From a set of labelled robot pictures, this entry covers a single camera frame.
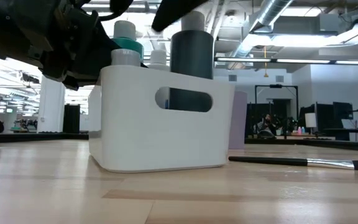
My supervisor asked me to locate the white lampshade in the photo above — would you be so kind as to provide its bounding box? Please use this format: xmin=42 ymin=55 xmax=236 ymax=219
xmin=305 ymin=112 xmax=318 ymax=128

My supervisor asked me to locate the dark grey paint bottle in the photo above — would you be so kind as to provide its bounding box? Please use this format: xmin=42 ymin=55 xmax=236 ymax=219
xmin=169 ymin=11 xmax=214 ymax=113

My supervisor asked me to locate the black flat-bristle paintbrush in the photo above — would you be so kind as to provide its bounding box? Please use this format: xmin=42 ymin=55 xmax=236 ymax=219
xmin=227 ymin=155 xmax=358 ymax=171

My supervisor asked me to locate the large turquoise paint bottle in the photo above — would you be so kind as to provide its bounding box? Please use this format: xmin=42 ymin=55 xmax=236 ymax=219
xmin=112 ymin=20 xmax=145 ymax=62

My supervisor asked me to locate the black room partition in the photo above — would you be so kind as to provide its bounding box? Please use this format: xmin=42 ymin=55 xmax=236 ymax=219
xmin=246 ymin=101 xmax=298 ymax=138

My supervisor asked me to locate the person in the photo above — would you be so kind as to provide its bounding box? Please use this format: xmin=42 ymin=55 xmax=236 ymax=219
xmin=258 ymin=113 xmax=278 ymax=138

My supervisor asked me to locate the white room column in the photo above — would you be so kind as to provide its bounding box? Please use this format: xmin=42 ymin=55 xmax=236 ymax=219
xmin=37 ymin=76 xmax=67 ymax=133

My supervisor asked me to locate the black office monitor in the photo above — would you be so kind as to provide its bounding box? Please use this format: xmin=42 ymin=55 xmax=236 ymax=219
xmin=333 ymin=101 xmax=354 ymax=128

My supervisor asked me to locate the long ceiling light strip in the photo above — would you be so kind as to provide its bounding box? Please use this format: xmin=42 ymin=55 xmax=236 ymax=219
xmin=214 ymin=57 xmax=358 ymax=66

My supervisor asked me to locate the lilac plastic cup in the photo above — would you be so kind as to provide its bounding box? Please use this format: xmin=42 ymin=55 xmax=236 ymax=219
xmin=227 ymin=90 xmax=248 ymax=150

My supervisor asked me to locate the white plastic bin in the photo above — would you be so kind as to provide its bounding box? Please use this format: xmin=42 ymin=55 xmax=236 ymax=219
xmin=88 ymin=64 xmax=236 ymax=174

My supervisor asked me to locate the orange hanging cord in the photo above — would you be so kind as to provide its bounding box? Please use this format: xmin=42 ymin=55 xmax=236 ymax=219
xmin=263 ymin=45 xmax=269 ymax=78

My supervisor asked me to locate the slanted silver ceiling duct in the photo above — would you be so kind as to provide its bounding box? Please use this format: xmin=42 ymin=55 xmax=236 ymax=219
xmin=228 ymin=0 xmax=295 ymax=62

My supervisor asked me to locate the black background camera frame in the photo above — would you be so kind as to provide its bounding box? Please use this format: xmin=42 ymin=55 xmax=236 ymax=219
xmin=254 ymin=84 xmax=300 ymax=138

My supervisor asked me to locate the black cabinet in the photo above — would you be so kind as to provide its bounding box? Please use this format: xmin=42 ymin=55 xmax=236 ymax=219
xmin=63 ymin=104 xmax=81 ymax=134

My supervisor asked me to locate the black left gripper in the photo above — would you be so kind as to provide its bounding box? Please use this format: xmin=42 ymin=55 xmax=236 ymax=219
xmin=42 ymin=0 xmax=121 ymax=91

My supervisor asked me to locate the large white paint bottle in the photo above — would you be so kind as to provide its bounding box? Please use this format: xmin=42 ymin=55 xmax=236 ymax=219
xmin=147 ymin=49 xmax=171 ymax=72

